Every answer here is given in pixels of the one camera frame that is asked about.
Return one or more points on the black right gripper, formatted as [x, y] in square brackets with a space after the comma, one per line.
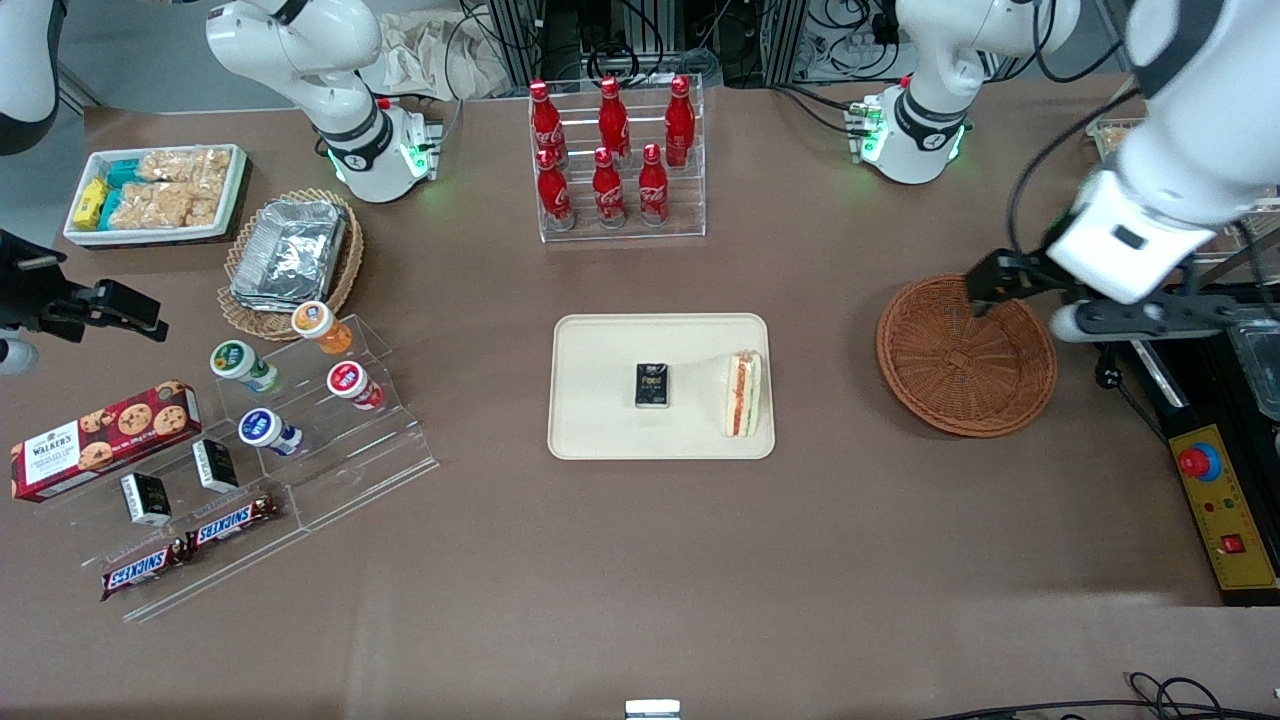
[28, 290]

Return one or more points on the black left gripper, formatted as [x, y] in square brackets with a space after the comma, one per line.
[1040, 266]

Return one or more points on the triangle sandwich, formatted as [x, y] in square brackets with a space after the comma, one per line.
[743, 395]

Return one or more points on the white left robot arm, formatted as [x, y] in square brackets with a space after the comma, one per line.
[925, 95]

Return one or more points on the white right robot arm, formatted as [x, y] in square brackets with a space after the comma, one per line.
[335, 105]

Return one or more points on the brown round wicker basket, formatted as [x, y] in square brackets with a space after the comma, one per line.
[960, 380]

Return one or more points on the light woven wicker basket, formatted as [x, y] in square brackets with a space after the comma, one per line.
[345, 270]

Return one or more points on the cream plastic serving tray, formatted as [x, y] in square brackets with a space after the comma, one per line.
[600, 420]

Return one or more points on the white rectangular snack bin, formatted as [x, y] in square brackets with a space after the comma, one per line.
[160, 237]

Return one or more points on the teal snack packet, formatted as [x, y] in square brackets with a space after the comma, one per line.
[122, 173]
[110, 208]

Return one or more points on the rice cracker snack pack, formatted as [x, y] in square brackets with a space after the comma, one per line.
[185, 165]
[160, 205]

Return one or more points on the yellow snack packet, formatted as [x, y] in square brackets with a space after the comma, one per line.
[91, 200]

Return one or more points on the green lid yogurt cup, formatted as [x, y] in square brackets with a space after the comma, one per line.
[238, 362]

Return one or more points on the red Walkers cookie box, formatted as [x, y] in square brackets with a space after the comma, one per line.
[100, 440]

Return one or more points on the stacked aluminium foil trays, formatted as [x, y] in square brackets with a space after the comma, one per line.
[290, 255]

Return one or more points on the small black snack box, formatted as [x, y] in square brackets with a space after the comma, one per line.
[216, 466]
[146, 500]
[653, 386]

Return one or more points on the blue lid yogurt cup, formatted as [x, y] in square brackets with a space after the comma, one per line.
[262, 430]

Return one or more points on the orange lid yogurt cup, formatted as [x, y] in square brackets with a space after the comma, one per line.
[318, 325]

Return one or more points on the Snickers chocolate bar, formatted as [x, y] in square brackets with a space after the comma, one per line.
[230, 522]
[140, 570]

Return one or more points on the red lid yogurt cup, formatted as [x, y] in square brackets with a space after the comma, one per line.
[350, 382]

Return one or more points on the black equipment platform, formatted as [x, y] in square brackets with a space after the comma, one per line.
[1200, 395]

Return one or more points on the clear acrylic stepped display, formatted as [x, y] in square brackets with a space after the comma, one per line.
[350, 470]

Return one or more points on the clear plastic container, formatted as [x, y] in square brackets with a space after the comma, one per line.
[1265, 380]

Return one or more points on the clear acrylic bottle rack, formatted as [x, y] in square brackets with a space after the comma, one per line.
[690, 225]

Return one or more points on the yellow emergency stop box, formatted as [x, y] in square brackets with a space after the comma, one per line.
[1225, 520]

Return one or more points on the red cola bottle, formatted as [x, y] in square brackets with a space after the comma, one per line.
[680, 125]
[613, 120]
[608, 195]
[546, 120]
[555, 195]
[653, 190]

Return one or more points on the beige crumpled cloth bag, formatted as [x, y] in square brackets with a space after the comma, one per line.
[430, 60]

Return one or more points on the small white edge device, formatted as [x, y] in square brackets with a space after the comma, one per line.
[652, 709]

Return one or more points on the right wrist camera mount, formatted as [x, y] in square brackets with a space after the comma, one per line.
[14, 357]

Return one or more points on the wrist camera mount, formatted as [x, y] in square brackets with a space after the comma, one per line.
[14, 357]
[1130, 318]

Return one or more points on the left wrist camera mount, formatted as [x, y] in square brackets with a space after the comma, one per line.
[1130, 318]

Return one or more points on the aluminium frame post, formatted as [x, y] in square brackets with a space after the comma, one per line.
[785, 40]
[512, 40]

